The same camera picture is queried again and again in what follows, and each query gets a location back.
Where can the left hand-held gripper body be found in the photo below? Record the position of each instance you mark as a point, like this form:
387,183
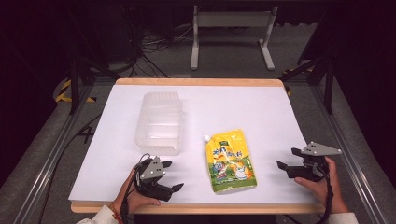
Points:
151,169

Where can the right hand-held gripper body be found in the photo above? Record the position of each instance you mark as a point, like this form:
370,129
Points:
313,169

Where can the clear plastic container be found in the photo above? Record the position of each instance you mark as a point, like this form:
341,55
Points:
159,124

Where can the yellow spout pouch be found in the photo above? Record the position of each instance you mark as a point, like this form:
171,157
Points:
230,161

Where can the person's right hand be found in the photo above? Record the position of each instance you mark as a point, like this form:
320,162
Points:
334,193

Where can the person's left hand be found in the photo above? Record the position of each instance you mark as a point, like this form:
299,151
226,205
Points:
130,199

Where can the white paper sheet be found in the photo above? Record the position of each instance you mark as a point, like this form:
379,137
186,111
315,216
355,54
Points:
243,109

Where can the black tripod stand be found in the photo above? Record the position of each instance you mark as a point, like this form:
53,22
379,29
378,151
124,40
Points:
328,81
74,81

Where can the yellow black hazard tape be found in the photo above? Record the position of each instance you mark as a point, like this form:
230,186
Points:
63,93

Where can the aluminium rail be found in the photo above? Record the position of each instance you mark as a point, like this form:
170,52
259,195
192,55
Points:
53,155
348,149

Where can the white metal stand frame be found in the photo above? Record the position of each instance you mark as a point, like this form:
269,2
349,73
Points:
232,19

